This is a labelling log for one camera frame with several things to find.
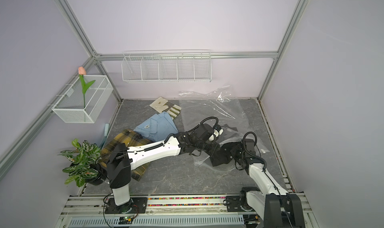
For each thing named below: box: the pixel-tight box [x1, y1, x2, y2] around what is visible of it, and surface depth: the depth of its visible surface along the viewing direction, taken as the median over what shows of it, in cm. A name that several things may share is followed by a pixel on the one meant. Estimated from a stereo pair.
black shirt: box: [210, 124, 242, 167], surface depth 83 cm
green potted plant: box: [57, 138, 108, 187], surface depth 65 cm
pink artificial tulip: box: [78, 66, 96, 108], surface depth 82 cm
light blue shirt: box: [133, 111, 179, 142], surface depth 104 cm
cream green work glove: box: [149, 96, 182, 120], surface depth 118 cm
